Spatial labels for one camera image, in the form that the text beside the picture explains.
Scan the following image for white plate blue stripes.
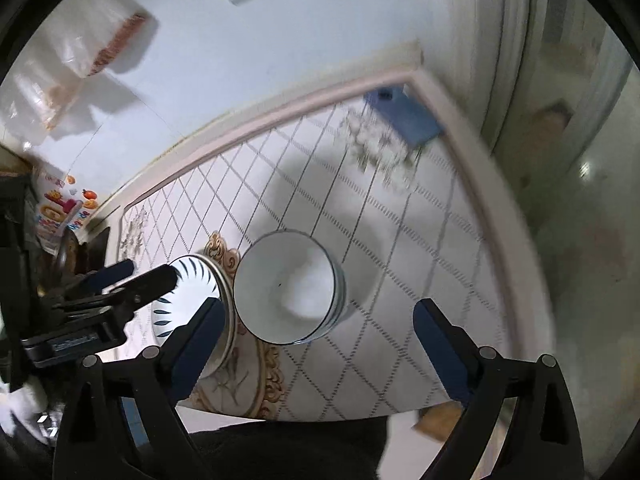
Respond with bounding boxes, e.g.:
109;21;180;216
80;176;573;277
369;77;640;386
151;255;221;346

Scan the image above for white gloved left hand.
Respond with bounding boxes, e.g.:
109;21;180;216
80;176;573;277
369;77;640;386
1;376;60;445

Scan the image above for black induction cooktop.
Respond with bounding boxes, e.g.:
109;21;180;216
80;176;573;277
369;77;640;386
75;228;111;274

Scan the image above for colourful fruit sticker poster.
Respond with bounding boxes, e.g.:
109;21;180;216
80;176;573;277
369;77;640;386
34;165;100;255

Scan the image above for white bowl black rim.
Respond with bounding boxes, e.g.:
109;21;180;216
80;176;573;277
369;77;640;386
233;230;347;346

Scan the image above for clear plastic bag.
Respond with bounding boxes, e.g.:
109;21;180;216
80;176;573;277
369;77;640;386
1;0;151;144

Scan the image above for patterned pink table mat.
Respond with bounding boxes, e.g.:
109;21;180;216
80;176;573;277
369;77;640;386
117;72;555;420

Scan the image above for purple smartphone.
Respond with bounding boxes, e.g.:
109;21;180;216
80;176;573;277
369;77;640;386
364;86;444;150

